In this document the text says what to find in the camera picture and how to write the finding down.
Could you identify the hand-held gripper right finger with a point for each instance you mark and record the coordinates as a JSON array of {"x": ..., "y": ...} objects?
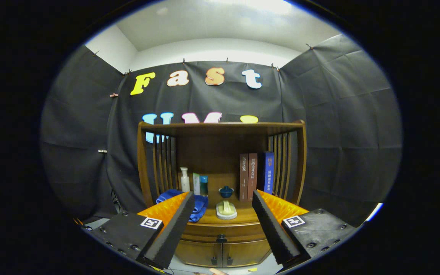
[{"x": 271, "y": 231}]

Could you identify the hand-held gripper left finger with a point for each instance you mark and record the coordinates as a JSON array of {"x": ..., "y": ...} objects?
[{"x": 174, "y": 231}]

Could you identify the brown wooden drawer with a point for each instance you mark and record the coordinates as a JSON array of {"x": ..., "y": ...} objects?
[{"x": 204, "y": 232}]

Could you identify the wooden countertop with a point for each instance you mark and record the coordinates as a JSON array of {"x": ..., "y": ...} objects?
[{"x": 245, "y": 214}]

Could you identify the wooden cabinet door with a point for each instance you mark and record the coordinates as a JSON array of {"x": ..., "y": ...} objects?
[
  {"x": 245, "y": 252},
  {"x": 199, "y": 253}
]

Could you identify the brown wooden cabinet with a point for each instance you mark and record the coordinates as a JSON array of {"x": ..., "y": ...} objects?
[{"x": 212, "y": 152}]

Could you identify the blue folded towel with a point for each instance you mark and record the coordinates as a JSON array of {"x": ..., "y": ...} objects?
[{"x": 200, "y": 206}]

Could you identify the white pump bottle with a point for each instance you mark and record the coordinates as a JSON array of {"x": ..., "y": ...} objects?
[{"x": 185, "y": 183}]

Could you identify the white and green box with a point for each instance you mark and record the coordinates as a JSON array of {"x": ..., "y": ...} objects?
[{"x": 196, "y": 183}]

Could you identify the reddish brown book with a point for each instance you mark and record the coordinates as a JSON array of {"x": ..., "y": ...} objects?
[{"x": 252, "y": 175}]

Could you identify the blue book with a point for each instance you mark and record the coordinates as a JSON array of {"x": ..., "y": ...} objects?
[{"x": 269, "y": 172}]

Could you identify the blue lidded teacup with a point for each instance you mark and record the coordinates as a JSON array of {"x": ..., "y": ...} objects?
[{"x": 226, "y": 192}]

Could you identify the dark brown book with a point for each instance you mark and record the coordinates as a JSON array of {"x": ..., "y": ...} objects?
[{"x": 244, "y": 177}]

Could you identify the black backdrop cloth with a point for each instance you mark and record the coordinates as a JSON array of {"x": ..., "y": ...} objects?
[{"x": 82, "y": 152}]

